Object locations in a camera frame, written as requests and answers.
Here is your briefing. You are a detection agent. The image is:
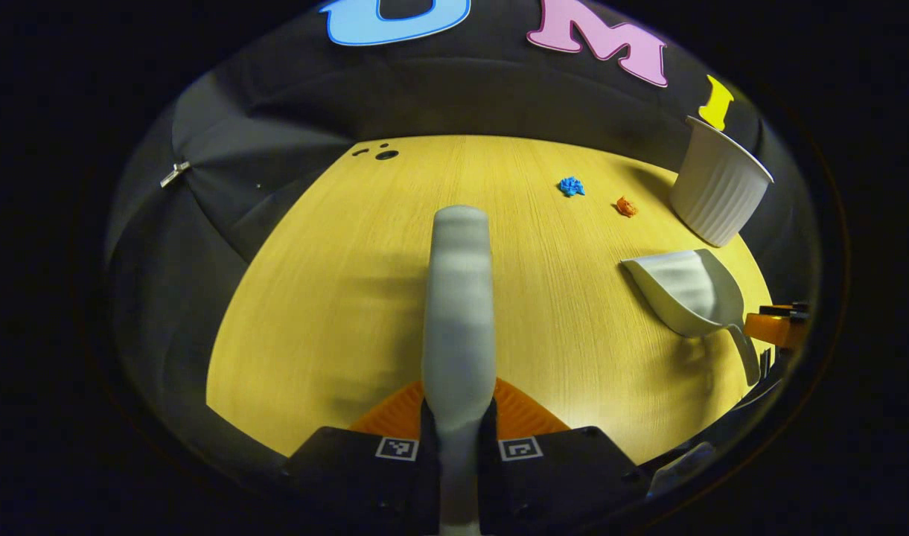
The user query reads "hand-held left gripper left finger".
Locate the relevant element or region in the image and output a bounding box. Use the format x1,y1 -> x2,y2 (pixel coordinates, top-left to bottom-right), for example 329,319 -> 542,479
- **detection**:
279,380 -> 441,536

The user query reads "white ribbed garbage bin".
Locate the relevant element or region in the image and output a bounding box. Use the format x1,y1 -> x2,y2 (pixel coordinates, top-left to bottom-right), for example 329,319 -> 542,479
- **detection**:
670,115 -> 774,248

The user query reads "black backdrop cloth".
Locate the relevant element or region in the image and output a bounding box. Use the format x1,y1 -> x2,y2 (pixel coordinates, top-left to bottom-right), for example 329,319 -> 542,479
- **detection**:
104,0 -> 823,477

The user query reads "wooden desktop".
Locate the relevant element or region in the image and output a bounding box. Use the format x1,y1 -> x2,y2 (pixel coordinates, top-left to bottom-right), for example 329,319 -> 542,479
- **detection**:
206,135 -> 779,466

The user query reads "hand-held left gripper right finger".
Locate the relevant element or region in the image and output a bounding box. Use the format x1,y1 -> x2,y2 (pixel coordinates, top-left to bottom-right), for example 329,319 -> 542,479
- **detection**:
477,377 -> 650,536

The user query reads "white plastic dustpan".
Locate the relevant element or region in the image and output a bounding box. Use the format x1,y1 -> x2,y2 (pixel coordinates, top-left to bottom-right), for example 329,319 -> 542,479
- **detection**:
620,249 -> 762,386

